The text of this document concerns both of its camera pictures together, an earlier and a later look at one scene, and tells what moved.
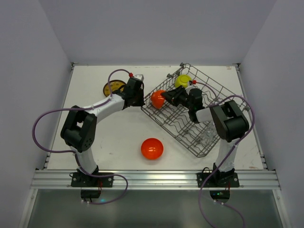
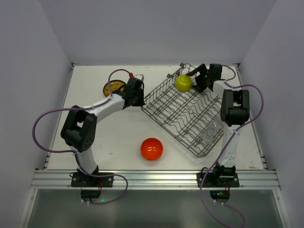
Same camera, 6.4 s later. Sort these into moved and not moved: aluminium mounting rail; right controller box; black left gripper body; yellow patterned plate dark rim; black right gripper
Moved: black right gripper
Not moved: right controller box; yellow patterned plate dark rim; black left gripper body; aluminium mounting rail
